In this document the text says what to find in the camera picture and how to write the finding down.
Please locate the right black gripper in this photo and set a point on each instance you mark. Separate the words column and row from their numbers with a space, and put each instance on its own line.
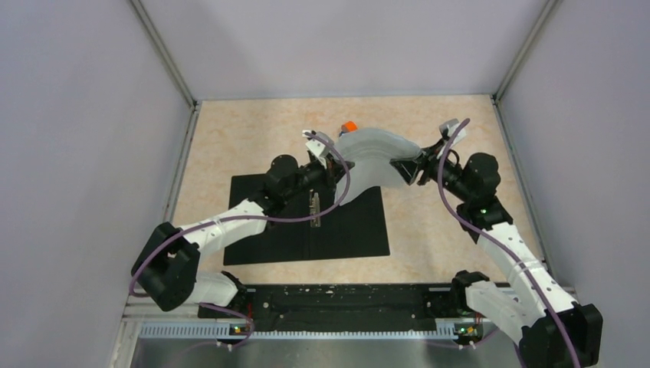
column 427, row 162

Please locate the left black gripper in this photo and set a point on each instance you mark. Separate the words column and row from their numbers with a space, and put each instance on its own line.
column 333, row 172

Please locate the white printed paper sheets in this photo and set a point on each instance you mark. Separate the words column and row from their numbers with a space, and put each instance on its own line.
column 370, row 150

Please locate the teal and black folder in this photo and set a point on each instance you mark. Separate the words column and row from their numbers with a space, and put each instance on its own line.
column 354, row 230

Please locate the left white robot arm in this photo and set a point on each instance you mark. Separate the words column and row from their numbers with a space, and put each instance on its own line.
column 167, row 269

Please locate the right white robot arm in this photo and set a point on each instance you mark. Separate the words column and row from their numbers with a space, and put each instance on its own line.
column 548, row 326

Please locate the blue orange toy car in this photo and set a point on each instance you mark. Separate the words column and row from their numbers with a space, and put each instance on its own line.
column 347, row 127

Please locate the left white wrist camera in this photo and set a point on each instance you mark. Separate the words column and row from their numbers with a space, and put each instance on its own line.
column 318, row 146

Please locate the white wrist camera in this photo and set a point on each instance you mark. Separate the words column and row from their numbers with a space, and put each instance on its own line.
column 451, row 132
column 318, row 146

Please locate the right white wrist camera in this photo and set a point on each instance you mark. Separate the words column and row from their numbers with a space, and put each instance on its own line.
column 451, row 132

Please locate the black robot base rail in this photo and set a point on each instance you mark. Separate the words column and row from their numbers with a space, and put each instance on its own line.
column 357, row 308

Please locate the aluminium frame profile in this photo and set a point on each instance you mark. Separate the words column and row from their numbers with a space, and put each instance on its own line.
column 147, row 310

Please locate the white slotted cable duct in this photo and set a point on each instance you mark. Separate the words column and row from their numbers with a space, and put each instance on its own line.
column 224, row 331

